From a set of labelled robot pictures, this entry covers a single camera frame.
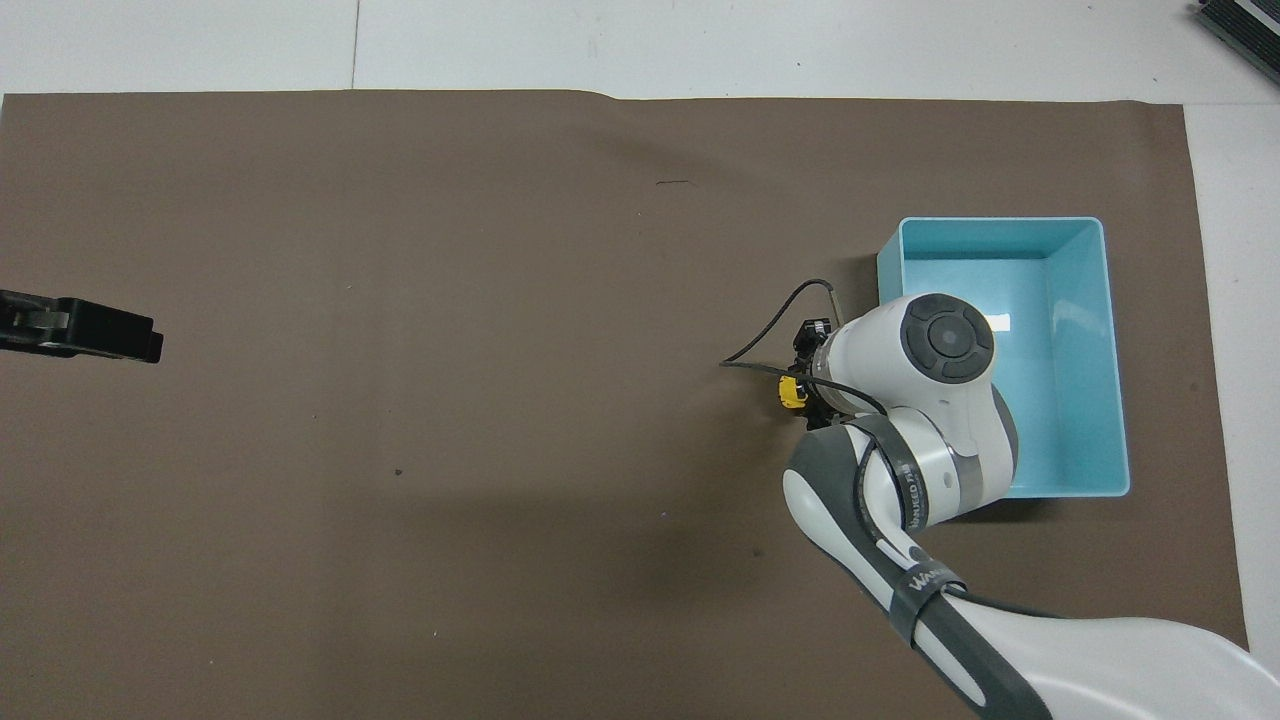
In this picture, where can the yellow toy beetle car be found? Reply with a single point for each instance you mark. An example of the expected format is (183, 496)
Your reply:
(791, 391)

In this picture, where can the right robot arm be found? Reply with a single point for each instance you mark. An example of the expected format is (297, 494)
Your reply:
(1000, 600)

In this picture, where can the light blue plastic bin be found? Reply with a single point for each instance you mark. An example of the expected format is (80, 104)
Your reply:
(1085, 400)

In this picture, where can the black stand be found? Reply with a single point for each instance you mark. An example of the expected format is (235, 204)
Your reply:
(1245, 22)

